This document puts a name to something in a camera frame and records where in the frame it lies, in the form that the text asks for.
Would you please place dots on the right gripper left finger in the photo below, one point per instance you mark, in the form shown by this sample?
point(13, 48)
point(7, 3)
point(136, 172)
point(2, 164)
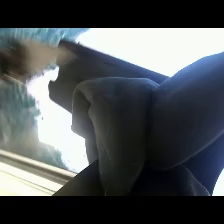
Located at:
point(87, 183)

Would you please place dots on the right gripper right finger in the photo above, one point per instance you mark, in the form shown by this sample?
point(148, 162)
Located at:
point(166, 185)

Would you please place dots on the black garment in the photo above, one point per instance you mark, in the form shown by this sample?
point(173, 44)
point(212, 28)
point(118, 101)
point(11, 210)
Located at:
point(186, 116)

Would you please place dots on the silver frame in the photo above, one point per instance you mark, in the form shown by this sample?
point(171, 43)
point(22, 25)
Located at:
point(30, 176)

